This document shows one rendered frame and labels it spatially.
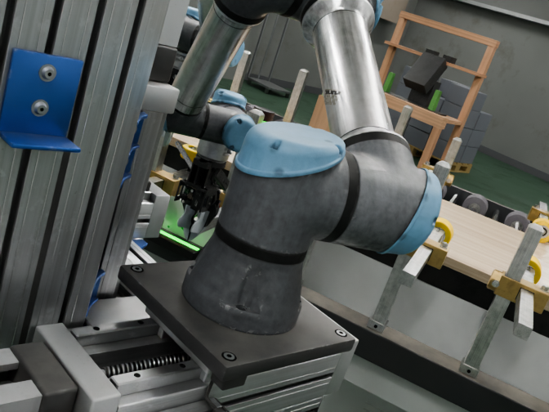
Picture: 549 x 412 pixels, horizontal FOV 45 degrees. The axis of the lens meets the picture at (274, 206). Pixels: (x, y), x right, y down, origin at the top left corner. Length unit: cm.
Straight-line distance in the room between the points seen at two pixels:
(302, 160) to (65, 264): 31
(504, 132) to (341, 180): 1152
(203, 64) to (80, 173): 48
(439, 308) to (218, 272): 123
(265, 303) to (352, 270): 120
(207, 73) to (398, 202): 53
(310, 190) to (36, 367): 34
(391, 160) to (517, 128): 1136
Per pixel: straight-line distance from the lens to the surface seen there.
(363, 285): 195
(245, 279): 76
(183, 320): 76
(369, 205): 77
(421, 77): 771
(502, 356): 196
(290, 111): 286
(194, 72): 121
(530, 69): 1223
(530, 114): 1210
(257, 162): 73
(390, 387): 182
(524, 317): 147
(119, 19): 74
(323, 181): 74
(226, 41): 114
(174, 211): 188
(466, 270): 188
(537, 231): 163
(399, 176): 81
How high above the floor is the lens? 140
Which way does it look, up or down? 17 degrees down
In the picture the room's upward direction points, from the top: 19 degrees clockwise
